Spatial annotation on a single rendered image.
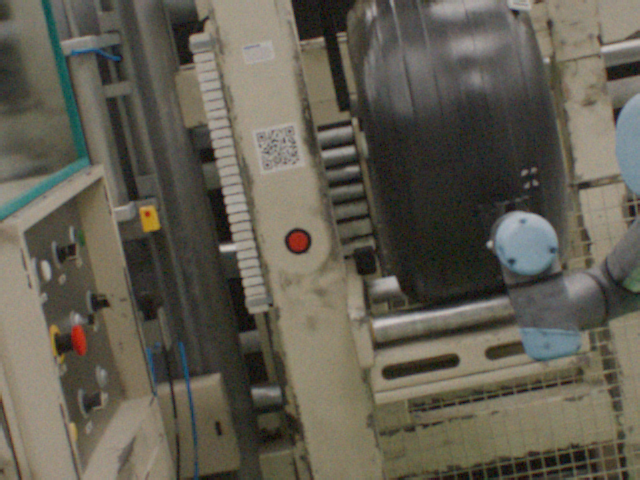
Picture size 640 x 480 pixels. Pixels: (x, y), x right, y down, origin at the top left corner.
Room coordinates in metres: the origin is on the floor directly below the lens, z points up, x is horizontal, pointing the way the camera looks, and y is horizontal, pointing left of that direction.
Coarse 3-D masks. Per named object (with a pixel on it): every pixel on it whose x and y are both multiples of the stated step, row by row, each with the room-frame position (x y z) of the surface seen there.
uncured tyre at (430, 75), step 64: (384, 0) 2.15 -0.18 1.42; (448, 0) 2.11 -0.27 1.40; (384, 64) 2.05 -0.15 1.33; (448, 64) 2.02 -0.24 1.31; (512, 64) 2.01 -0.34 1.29; (384, 128) 2.02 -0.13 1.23; (448, 128) 1.99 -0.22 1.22; (512, 128) 1.98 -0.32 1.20; (384, 192) 2.03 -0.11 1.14; (448, 192) 1.99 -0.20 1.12; (512, 192) 1.99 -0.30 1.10; (448, 256) 2.03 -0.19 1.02
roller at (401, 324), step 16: (448, 304) 2.12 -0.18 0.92; (464, 304) 2.11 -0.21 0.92; (480, 304) 2.11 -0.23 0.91; (496, 304) 2.11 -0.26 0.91; (384, 320) 2.12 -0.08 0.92; (400, 320) 2.11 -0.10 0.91; (416, 320) 2.11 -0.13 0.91; (432, 320) 2.11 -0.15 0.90; (448, 320) 2.11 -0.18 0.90; (464, 320) 2.11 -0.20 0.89; (480, 320) 2.11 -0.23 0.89; (384, 336) 2.12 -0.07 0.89; (400, 336) 2.12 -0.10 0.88
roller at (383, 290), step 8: (376, 280) 2.41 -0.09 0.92; (384, 280) 2.41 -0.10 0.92; (392, 280) 2.40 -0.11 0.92; (376, 288) 2.40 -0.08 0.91; (384, 288) 2.39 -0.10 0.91; (392, 288) 2.39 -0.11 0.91; (376, 296) 2.39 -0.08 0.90; (384, 296) 2.39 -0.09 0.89; (392, 296) 2.39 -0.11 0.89; (400, 296) 2.40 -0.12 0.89; (376, 304) 2.41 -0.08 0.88
